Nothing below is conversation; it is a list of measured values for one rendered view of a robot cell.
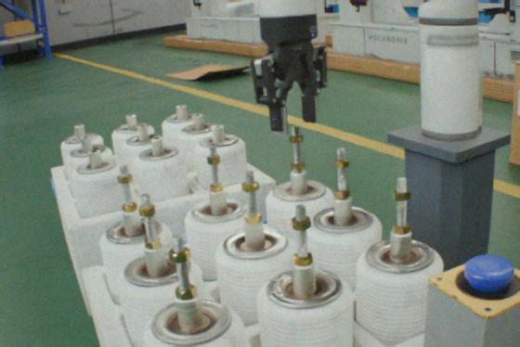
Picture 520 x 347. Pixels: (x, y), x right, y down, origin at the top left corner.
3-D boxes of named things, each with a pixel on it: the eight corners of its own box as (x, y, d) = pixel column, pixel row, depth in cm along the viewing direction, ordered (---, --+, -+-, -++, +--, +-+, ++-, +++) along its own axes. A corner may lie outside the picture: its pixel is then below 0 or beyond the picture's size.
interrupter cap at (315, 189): (265, 190, 83) (264, 186, 83) (312, 181, 85) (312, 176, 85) (285, 208, 76) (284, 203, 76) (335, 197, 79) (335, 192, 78)
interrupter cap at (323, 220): (319, 239, 67) (318, 234, 66) (307, 214, 74) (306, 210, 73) (381, 231, 67) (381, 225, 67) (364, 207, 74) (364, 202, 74)
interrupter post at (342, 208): (335, 227, 69) (335, 202, 68) (331, 220, 71) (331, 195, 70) (355, 224, 69) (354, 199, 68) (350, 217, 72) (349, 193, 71)
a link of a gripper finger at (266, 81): (253, 57, 71) (265, 99, 74) (244, 62, 70) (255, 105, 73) (270, 57, 69) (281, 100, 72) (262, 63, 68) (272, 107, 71)
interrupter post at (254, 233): (244, 252, 65) (241, 225, 64) (246, 242, 67) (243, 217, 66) (266, 251, 65) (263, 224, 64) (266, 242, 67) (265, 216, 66)
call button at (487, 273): (487, 270, 44) (489, 248, 43) (522, 289, 41) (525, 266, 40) (452, 285, 43) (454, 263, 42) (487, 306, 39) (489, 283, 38)
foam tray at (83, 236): (214, 203, 146) (206, 135, 141) (282, 265, 112) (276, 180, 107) (65, 237, 132) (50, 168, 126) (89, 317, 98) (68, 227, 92)
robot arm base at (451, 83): (447, 122, 91) (445, 19, 86) (489, 133, 84) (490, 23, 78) (409, 133, 87) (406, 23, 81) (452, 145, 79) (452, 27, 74)
